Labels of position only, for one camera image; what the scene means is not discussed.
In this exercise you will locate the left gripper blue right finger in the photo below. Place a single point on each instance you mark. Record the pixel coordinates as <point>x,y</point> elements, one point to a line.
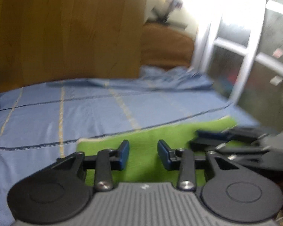
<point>166,155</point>

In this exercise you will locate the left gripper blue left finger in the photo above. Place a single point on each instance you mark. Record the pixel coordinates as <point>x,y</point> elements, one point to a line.
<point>123,154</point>

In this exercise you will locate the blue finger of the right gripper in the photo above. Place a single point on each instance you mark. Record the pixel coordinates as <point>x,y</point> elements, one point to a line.
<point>224,135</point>

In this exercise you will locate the green navy striped sweater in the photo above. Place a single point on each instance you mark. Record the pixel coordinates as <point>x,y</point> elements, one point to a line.
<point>144,165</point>

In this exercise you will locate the blue bed sheet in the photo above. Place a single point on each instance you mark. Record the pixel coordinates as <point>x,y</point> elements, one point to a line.
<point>42,122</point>

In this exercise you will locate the brown cushion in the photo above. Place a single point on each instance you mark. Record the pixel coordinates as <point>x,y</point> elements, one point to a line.
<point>164,47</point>

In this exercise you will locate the wooden headboard panel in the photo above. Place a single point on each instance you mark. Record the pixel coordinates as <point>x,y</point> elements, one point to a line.
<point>48,40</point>

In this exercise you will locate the aluminium window frame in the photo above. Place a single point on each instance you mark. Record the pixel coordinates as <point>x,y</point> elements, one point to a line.
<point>240,47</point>

